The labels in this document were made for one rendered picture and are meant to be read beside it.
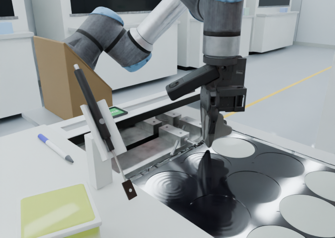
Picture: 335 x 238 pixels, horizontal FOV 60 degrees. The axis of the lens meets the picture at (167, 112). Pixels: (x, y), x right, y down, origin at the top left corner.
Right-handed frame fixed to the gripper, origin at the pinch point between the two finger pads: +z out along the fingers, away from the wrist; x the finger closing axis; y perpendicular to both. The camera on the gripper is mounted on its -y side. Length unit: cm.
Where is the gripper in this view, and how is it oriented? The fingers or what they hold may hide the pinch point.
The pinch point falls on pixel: (205, 142)
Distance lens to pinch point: 68.3
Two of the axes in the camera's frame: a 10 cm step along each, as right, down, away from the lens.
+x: -1.4, -3.6, 9.2
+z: 0.0, 9.3, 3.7
